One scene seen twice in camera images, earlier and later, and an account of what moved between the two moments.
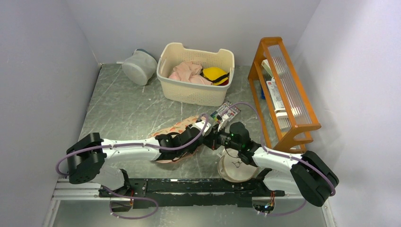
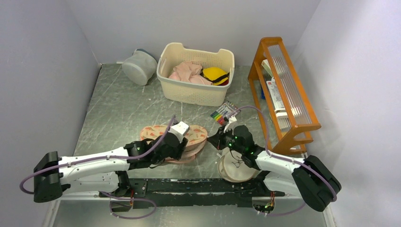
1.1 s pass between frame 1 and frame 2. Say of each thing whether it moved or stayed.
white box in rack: stayed
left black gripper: moved
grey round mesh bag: stayed
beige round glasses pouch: stayed
